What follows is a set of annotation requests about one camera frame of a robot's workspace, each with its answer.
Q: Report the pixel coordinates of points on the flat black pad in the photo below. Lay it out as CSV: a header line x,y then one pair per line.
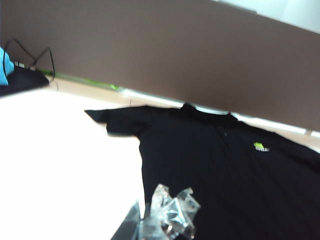
x,y
22,80

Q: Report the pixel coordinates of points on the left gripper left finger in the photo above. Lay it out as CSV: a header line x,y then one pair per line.
x,y
130,225

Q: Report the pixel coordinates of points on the white partition base rail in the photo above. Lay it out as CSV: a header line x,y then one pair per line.
x,y
155,98

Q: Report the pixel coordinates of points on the black polo shirt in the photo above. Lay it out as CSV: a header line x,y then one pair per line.
x,y
225,187

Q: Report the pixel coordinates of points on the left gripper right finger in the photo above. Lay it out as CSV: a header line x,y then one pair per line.
x,y
170,217

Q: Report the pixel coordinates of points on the light blue object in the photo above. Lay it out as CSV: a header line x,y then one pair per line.
x,y
5,70

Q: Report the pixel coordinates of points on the fabric desk partition panel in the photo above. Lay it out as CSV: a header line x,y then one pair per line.
x,y
150,50

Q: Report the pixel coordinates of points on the bright green strip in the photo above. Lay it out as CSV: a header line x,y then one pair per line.
x,y
87,81

